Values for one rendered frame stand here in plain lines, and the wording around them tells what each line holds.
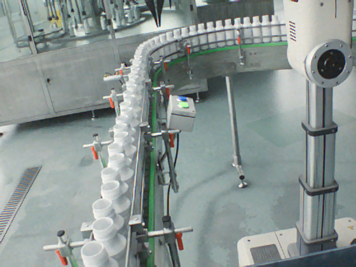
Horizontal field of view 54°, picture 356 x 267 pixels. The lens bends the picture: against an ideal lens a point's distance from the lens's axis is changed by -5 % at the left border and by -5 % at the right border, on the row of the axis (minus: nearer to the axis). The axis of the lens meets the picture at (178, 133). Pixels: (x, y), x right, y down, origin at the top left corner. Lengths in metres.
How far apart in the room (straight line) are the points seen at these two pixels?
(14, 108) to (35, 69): 0.56
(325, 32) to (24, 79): 3.76
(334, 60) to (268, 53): 1.25
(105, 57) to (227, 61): 2.03
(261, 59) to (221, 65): 0.26
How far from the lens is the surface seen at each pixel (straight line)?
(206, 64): 2.42
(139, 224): 0.69
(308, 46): 1.20
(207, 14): 6.04
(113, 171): 0.79
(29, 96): 4.54
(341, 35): 1.22
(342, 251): 0.85
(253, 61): 2.45
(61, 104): 4.46
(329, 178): 1.47
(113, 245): 0.63
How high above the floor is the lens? 1.53
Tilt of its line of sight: 25 degrees down
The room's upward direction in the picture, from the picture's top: 10 degrees counter-clockwise
